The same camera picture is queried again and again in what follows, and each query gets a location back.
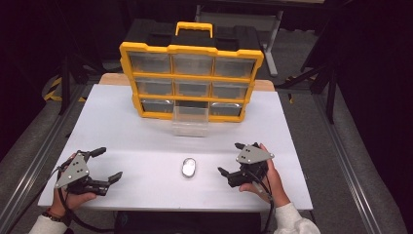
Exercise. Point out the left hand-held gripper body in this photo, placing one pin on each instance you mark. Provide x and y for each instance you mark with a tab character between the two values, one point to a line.
74	171

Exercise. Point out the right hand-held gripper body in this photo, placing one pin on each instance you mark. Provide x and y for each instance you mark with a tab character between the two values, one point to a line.
251	162

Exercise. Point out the person's left hand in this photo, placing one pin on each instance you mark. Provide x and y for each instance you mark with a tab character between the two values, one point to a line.
69	201

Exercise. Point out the person's right hand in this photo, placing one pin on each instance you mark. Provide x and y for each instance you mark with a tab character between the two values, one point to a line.
276	183

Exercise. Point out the small oval silver metal piece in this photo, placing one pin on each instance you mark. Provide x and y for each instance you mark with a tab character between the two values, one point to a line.
188	167

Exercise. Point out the clear plastic drawer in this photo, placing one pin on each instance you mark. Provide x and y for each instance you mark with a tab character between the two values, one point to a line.
191	122

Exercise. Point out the wooden board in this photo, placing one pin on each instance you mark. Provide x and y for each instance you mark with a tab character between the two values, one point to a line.
113	79

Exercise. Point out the yellow black hazard tape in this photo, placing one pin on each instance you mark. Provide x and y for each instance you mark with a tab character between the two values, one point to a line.
53	89

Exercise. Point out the black metal stand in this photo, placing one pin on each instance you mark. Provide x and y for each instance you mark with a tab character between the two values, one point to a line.
65	81

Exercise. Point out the grid of small organizer drawers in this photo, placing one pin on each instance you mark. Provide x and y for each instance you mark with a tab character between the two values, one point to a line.
155	87

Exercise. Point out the yellow and black drawer organizer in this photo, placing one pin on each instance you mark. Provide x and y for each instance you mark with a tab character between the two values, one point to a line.
191	70

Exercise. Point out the grey metal stand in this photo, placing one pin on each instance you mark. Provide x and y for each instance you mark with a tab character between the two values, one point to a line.
272	42

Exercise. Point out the black tripod stand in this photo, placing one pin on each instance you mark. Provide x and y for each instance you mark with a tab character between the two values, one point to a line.
324	74

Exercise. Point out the aluminium rail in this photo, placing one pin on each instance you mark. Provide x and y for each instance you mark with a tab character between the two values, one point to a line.
349	162
35	162

